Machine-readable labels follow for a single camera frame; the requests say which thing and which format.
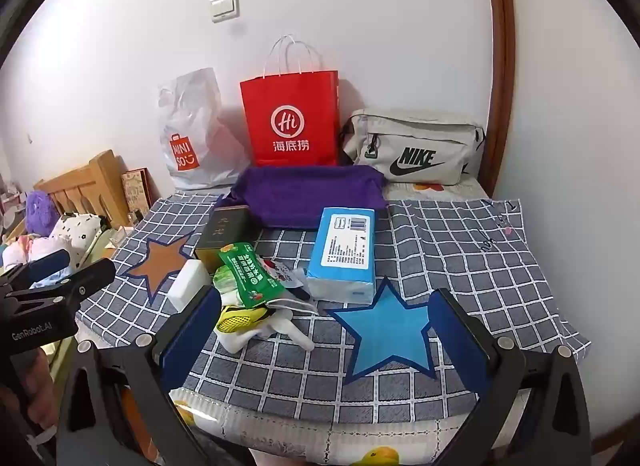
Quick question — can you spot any person's left hand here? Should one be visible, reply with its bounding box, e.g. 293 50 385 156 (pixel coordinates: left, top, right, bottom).
0 348 58 427

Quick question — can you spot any grey checked blanket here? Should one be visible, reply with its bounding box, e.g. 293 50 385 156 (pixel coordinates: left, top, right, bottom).
75 193 592 419

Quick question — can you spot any light grey sock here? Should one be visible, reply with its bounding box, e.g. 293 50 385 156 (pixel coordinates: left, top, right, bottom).
220 308 317 354

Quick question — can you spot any purple plush toy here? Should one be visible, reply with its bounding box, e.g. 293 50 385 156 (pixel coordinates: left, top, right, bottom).
25 190 61 237

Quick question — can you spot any grey waist bag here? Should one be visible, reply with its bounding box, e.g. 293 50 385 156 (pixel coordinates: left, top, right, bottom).
340 108 487 187

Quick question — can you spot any wooden headboard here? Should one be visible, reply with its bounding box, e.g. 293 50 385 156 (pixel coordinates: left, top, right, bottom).
32 150 131 231

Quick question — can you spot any small label card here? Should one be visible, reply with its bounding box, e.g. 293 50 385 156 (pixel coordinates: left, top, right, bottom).
260 256 301 291

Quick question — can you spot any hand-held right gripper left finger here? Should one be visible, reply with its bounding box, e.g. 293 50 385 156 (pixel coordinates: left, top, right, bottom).
55 283 223 466

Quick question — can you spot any white light switch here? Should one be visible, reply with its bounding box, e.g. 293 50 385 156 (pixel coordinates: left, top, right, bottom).
209 0 241 23

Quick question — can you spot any blue cardboard box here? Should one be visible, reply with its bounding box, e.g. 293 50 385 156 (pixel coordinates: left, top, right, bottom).
305 207 377 304

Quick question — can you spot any white sponge block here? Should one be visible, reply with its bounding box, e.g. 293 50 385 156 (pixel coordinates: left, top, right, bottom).
167 258 213 311

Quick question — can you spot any green snack packet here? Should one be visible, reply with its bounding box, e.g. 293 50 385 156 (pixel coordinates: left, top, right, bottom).
218 242 286 309

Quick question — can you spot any blue star marker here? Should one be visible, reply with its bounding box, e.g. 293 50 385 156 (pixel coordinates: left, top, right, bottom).
325 278 441 379

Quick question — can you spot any purple towel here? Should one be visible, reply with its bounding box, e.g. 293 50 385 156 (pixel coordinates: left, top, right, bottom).
227 166 390 231

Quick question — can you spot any pile of pastel clothes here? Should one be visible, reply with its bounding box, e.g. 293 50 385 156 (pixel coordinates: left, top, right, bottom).
0 233 51 274

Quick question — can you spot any red paper bag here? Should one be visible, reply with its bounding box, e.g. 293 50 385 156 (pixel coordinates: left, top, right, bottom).
240 34 341 168

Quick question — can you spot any white dotted pillow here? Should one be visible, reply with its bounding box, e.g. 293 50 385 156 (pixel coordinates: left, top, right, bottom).
47 213 108 271

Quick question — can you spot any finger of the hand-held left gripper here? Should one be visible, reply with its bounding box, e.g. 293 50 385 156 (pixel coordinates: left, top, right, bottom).
29 258 118 307
26 247 72 283

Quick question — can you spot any white plastic shopping bag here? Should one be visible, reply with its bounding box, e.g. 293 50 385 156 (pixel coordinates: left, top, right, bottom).
157 67 251 191

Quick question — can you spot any patterned picture frame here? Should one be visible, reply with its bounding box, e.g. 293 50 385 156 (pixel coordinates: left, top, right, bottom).
121 168 152 227

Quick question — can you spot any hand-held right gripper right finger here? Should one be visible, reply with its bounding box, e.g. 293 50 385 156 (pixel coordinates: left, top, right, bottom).
427 287 596 466

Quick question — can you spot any brown star marker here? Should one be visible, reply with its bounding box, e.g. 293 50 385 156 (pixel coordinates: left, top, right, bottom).
120 233 206 307

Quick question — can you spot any brown wooden door frame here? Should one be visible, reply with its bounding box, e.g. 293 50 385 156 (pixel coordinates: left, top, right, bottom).
480 0 517 197

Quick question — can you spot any dark green tin box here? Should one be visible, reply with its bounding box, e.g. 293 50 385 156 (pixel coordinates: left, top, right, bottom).
194 206 252 263

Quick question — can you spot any printed bed sheet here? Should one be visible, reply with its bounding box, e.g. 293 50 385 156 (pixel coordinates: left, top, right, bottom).
170 181 488 466

